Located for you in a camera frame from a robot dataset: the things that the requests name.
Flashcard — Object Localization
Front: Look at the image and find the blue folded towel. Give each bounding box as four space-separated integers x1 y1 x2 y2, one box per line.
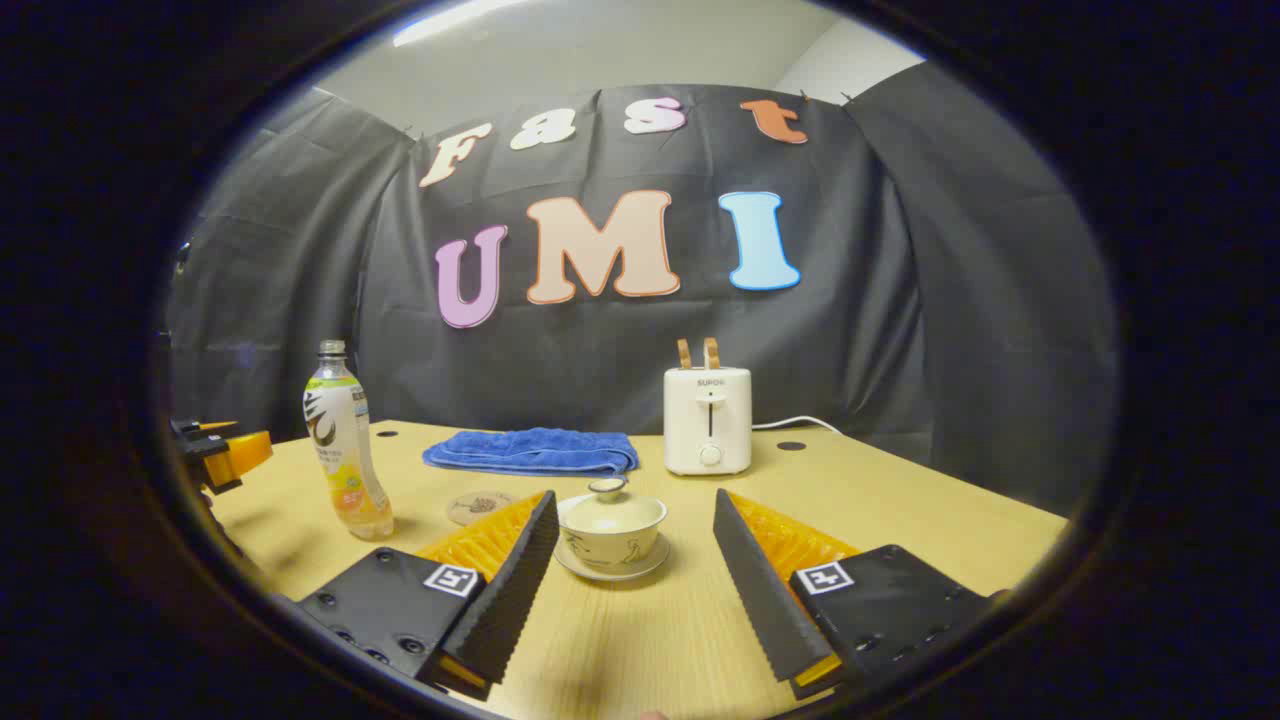
422 428 640 477

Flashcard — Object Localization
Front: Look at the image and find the white toaster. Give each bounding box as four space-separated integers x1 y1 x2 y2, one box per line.
663 366 753 477

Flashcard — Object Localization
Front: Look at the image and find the clear water bottle white label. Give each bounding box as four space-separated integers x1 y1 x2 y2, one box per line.
303 340 395 541

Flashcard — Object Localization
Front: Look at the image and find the white toaster power cable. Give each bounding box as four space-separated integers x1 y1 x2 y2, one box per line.
750 415 843 436

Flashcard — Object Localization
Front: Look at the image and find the white ceramic saucer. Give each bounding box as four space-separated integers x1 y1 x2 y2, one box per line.
553 535 671 583

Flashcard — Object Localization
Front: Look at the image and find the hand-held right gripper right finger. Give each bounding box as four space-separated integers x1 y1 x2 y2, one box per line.
712 488 1006 701

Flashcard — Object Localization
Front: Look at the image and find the round brown coaster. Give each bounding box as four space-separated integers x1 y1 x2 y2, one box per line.
446 490 521 528

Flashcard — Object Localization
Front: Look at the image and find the white ceramic teacup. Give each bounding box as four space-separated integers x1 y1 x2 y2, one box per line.
557 495 668 568

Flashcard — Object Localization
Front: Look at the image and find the black backdrop cloth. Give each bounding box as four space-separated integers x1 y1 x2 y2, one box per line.
165 85 1119 516

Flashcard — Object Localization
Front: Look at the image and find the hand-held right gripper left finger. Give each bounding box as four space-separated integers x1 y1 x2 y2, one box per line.
295 490 561 701

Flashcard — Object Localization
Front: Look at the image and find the white teacup lid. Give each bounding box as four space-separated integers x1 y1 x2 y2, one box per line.
565 477 661 531

